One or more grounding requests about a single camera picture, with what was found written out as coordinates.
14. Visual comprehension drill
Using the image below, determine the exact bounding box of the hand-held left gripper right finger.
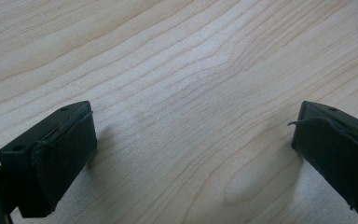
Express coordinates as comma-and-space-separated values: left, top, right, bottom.
287, 100, 358, 218

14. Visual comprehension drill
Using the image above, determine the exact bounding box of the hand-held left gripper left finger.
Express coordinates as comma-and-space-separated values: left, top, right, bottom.
0, 100, 99, 219

